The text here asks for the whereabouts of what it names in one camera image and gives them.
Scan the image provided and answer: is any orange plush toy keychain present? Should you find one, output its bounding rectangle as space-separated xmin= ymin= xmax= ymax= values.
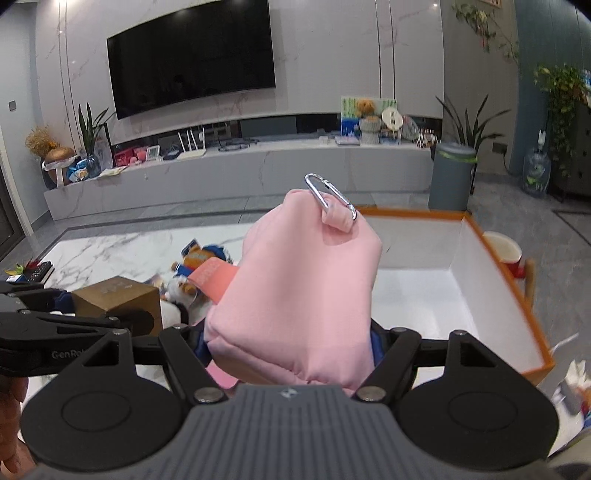
xmin=161 ymin=239 xmax=236 ymax=324

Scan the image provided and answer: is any pink fabric pouch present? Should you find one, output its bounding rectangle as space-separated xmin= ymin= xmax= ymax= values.
xmin=189 ymin=190 xmax=382 ymax=393

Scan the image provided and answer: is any black remote control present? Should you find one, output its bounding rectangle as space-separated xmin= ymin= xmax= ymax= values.
xmin=23 ymin=260 xmax=55 ymax=284

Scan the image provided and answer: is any brown cardboard box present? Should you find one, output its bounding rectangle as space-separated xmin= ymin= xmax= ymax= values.
xmin=71 ymin=276 xmax=162 ymax=336

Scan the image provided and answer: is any orange storage box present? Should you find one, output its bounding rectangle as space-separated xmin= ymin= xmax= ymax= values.
xmin=359 ymin=207 xmax=555 ymax=385

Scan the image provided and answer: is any left potted plant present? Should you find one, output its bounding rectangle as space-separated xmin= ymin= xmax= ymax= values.
xmin=78 ymin=103 xmax=115 ymax=178

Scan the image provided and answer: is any red white cup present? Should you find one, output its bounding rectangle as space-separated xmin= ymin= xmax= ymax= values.
xmin=483 ymin=231 xmax=526 ymax=279

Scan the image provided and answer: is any dried flower basket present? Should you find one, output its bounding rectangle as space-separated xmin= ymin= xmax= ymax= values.
xmin=25 ymin=126 xmax=77 ymax=188

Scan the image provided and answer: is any white wifi router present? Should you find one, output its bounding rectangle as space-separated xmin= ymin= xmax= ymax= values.
xmin=177 ymin=128 xmax=206 ymax=160

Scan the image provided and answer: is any grey trash bin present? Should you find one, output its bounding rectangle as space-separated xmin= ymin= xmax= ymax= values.
xmin=428 ymin=142 xmax=478 ymax=212

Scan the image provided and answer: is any silver carabiner clip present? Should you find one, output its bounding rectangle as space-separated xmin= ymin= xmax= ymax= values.
xmin=304 ymin=172 xmax=358 ymax=222

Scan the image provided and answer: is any teddy bear on shelf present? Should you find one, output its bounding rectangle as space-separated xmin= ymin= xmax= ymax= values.
xmin=356 ymin=98 xmax=382 ymax=145

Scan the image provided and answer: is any potted plant by bin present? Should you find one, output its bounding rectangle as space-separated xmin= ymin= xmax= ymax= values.
xmin=436 ymin=95 xmax=511 ymax=153

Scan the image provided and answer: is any blue water jug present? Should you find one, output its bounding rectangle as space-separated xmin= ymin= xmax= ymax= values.
xmin=521 ymin=130 xmax=552 ymax=197

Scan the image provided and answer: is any black wall television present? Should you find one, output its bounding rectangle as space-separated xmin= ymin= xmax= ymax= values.
xmin=107 ymin=1 xmax=276 ymax=119

